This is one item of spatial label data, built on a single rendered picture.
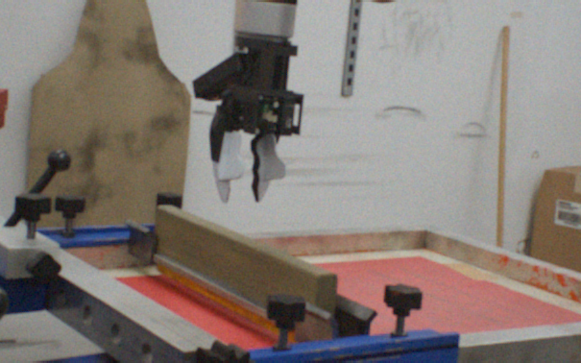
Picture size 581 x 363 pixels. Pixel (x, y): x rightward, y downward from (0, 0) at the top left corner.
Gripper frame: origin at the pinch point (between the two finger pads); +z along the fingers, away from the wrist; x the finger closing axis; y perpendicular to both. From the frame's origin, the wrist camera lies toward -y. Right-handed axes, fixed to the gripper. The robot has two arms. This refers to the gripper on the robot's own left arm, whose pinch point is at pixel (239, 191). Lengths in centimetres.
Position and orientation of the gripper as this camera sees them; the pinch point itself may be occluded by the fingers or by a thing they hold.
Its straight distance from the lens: 140.6
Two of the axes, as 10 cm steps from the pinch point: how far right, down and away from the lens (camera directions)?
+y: 5.7, 1.9, -8.0
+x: 8.1, -0.1, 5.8
